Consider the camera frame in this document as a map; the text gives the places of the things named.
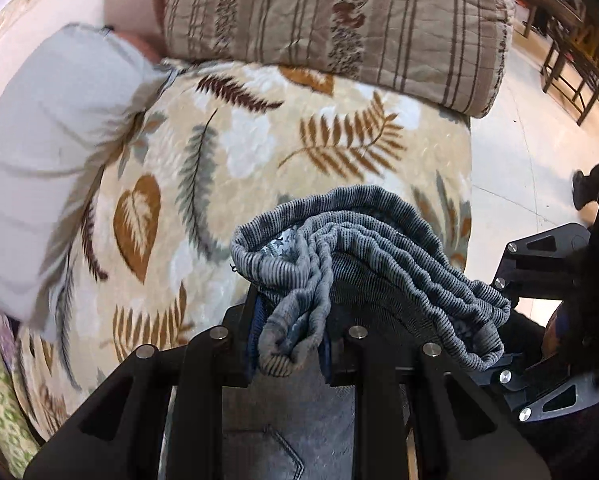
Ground dark wooden chair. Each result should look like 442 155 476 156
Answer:
522 0 599 125

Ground grey denim pants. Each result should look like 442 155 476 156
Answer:
224 185 511 479

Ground green patterned pillow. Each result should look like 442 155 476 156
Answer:
0 352 40 479

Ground beige leaf-pattern blanket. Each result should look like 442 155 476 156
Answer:
14 63 472 438

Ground striped floral brown quilt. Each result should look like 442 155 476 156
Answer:
164 0 515 117

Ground purple plastic bag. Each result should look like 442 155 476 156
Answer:
0 312 15 346

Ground grey pillow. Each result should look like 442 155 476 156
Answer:
0 24 170 341

